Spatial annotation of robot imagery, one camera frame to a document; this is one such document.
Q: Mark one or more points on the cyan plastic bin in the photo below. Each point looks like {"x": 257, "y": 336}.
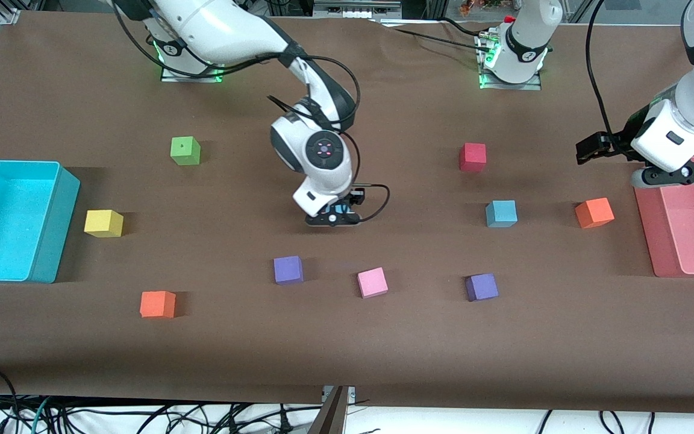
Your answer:
{"x": 3, "y": 223}

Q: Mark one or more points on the grey background equipment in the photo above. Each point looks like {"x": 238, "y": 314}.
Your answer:
{"x": 353, "y": 9}

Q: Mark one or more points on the purple foam block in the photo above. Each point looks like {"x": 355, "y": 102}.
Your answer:
{"x": 481, "y": 287}
{"x": 288, "y": 269}

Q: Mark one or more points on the camera stand pole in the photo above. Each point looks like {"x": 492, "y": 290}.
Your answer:
{"x": 332, "y": 419}

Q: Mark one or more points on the pink foam block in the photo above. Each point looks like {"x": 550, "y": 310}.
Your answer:
{"x": 372, "y": 282}

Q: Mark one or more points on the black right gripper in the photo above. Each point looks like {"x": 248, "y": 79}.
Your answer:
{"x": 349, "y": 202}

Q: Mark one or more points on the orange foam block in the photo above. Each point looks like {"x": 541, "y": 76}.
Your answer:
{"x": 594, "y": 212}
{"x": 157, "y": 304}

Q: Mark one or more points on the yellow foam block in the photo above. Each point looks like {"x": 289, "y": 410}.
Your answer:
{"x": 103, "y": 222}

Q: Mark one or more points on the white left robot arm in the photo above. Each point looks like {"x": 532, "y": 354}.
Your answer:
{"x": 663, "y": 144}

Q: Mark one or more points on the brown table cover cloth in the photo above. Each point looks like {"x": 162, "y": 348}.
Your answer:
{"x": 383, "y": 349}

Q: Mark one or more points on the red foam block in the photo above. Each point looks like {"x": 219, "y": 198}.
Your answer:
{"x": 472, "y": 157}

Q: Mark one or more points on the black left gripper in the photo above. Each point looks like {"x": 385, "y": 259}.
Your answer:
{"x": 619, "y": 143}

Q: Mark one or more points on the green foam block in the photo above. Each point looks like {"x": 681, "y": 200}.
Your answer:
{"x": 185, "y": 150}

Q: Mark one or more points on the silver mounting bracket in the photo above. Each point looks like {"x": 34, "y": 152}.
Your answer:
{"x": 350, "y": 394}

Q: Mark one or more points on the light blue foam block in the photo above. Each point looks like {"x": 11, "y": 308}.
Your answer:
{"x": 500, "y": 213}
{"x": 330, "y": 209}

